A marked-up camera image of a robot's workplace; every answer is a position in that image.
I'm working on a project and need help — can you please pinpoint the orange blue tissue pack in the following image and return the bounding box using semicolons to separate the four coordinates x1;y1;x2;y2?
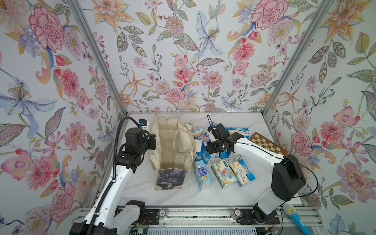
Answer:
230;159;256;187

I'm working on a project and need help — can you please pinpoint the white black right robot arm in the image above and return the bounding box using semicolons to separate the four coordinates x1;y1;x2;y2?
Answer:
206;123;306;224

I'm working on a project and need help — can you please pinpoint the black corrugated cable conduit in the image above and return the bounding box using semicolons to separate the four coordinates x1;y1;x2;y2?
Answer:
85;116;142;235

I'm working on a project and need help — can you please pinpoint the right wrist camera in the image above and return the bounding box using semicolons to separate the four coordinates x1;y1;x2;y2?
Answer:
208;125;219;138

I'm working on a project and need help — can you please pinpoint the metal base rail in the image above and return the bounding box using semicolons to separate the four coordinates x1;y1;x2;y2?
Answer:
73;205;327;235

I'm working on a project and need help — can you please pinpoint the wooden chess board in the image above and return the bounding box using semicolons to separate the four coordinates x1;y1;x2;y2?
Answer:
249;132;288;156

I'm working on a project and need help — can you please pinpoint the colourful tissue pack at back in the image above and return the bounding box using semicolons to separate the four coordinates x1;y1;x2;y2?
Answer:
184;122;204;139

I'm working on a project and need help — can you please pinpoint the blue white floral tissue pack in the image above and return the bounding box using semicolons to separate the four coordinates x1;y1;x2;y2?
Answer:
229;127;250;138

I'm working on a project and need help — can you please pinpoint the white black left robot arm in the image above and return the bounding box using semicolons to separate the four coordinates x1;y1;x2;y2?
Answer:
69;127;156;235

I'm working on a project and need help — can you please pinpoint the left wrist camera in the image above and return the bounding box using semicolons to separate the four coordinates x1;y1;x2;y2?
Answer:
139;119;149;132

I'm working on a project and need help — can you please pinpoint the blue microphone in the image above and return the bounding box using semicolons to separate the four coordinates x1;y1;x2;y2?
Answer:
283;202;311;235

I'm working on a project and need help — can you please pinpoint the cream canvas tote bag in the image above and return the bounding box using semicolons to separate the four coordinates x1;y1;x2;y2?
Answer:
148;115;196;191

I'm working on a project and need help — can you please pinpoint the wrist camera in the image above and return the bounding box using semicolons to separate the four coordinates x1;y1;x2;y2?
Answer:
139;119;149;132
208;125;219;138

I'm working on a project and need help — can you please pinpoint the green cartoon tissue pack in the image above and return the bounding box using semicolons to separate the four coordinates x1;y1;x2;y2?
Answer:
211;160;238;189

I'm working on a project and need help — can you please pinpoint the purple tissue pack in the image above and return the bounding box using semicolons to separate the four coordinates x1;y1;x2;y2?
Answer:
198;132;211;143

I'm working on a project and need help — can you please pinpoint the blue cartoon tissue pack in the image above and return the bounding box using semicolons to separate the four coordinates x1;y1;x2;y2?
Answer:
194;160;212;191

